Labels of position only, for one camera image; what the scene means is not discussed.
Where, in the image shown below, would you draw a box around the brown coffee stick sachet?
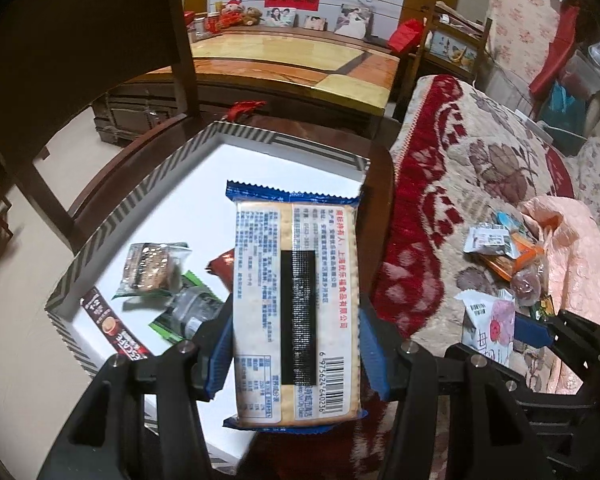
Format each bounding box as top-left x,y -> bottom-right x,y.
80,286 -> 156,361

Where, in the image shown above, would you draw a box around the small green candy packet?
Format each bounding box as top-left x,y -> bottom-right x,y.
530,296 -> 556,321

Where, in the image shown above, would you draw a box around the red cloth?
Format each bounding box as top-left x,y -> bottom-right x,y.
530,5 -> 581,96

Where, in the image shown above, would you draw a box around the large wedding photo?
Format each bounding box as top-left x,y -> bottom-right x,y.
335,2 -> 373,37

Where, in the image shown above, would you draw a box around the red snack packet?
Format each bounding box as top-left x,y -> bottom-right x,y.
206,247 -> 237,293

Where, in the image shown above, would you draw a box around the blue bag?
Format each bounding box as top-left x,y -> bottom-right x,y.
545,82 -> 588,136

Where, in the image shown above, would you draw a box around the clear packet with purple snack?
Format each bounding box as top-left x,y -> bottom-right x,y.
507,262 -> 551,308

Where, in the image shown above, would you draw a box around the dark wooden chair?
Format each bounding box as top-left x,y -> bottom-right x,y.
0,0 -> 396,411

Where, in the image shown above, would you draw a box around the wooden chair with painted panel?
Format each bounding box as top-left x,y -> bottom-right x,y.
415,2 -> 493,86

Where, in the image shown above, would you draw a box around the glossy wooden table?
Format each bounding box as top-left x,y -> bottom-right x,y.
92,27 -> 401,146

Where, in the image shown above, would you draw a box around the silver blue snack packet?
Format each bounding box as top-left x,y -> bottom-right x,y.
464,211 -> 518,256

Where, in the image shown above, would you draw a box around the red tassel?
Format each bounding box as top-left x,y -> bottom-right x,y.
227,100 -> 266,123

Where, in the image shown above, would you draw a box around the orange snack packet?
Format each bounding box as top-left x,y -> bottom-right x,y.
480,232 -> 546,281

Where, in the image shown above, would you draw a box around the red cream floral blanket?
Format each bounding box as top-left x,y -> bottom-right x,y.
355,75 -> 576,480

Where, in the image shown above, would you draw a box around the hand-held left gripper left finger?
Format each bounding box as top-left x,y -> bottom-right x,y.
37,297 -> 236,480

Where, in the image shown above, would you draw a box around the blue cracker packet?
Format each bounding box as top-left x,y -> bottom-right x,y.
222,179 -> 370,433

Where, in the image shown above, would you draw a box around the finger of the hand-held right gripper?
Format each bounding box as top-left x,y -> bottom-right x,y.
514,309 -> 600,370

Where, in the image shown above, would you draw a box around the white pink candy packet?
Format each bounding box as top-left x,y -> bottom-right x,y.
454,290 -> 517,368

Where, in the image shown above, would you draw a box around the pink quilt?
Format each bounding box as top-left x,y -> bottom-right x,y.
522,195 -> 600,396

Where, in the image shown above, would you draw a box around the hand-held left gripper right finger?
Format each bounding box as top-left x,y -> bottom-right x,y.
357,305 -> 556,480

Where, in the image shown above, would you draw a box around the red paper bag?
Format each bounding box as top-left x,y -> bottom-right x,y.
387,17 -> 426,53

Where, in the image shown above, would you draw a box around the clear plastic bag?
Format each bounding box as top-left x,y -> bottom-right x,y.
560,50 -> 600,96

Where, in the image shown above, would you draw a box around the red white plush doll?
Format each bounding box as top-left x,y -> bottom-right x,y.
217,0 -> 246,31

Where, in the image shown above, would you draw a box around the clear cake packet green edges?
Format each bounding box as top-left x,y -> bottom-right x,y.
112,241 -> 191,301

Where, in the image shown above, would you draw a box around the chevron striped gift box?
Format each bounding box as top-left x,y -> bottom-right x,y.
45,120 -> 371,476

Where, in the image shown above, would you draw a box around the framed couple photo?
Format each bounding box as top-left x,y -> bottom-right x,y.
265,7 -> 297,28

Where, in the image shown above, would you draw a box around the dark green snack packet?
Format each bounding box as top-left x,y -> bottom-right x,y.
147,270 -> 226,343

